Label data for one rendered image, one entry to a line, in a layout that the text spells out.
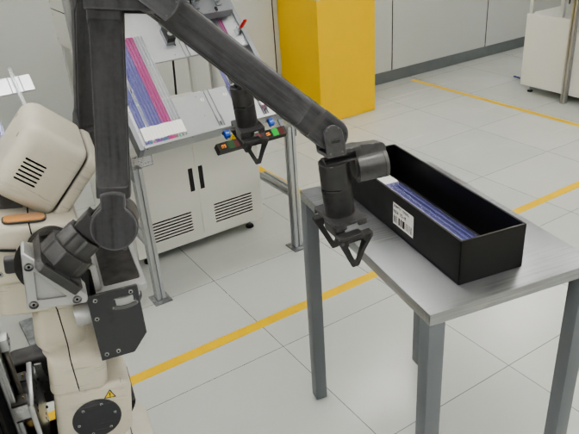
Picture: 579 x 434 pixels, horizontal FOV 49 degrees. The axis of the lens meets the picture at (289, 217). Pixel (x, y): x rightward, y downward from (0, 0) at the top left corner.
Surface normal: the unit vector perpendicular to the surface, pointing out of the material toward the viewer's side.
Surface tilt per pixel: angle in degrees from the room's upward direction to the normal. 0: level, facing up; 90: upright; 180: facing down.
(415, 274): 0
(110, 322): 90
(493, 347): 0
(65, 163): 90
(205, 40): 80
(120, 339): 90
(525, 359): 0
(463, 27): 90
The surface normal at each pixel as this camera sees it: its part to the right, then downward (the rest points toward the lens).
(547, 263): -0.07, -0.89
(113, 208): 0.19, 0.24
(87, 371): 0.37, 0.40
